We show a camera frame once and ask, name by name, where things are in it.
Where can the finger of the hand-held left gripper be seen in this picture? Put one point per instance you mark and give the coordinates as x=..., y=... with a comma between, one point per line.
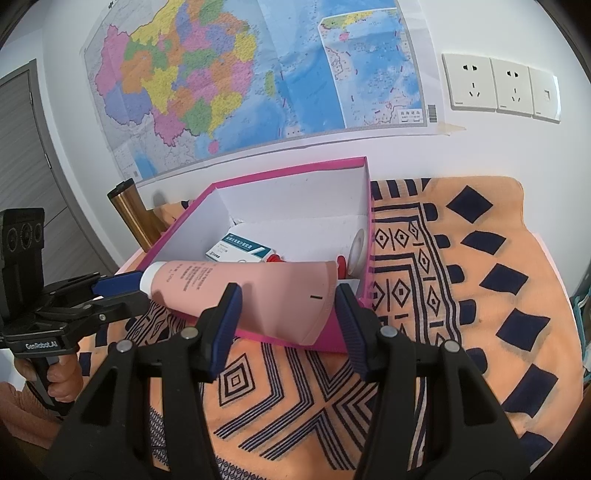
x=115, y=284
x=115, y=307

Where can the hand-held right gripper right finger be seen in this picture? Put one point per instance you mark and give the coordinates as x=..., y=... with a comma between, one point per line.
x=351, y=327

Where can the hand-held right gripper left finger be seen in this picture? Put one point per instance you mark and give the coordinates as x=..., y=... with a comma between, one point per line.
x=228, y=323

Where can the large pink tube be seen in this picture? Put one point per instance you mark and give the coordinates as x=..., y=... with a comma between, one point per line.
x=277, y=295

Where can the red toy hammer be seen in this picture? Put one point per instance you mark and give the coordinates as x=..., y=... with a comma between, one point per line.
x=340, y=267

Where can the white tape roll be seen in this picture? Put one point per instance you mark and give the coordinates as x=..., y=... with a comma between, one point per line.
x=358, y=254

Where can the white blue medicine box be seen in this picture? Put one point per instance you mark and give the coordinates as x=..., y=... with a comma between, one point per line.
x=240, y=247

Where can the pink cardboard box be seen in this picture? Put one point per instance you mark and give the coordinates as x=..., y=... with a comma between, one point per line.
x=295, y=198

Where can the person's left forearm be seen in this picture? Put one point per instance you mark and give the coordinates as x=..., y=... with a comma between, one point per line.
x=23, y=415

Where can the person's left hand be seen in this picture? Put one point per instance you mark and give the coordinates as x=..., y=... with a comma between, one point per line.
x=67, y=378

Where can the gold thermos bottle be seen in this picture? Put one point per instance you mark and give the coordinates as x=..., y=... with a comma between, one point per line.
x=136, y=217

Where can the grey door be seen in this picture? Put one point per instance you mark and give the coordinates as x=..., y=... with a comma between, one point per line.
x=27, y=138

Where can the orange patterned blanket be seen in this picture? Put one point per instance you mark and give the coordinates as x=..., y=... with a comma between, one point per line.
x=508, y=203

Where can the colourful wall map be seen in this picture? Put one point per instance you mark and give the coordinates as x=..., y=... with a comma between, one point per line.
x=231, y=69

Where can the white wall socket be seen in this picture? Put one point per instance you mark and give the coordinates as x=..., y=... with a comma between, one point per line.
x=511, y=86
x=468, y=82

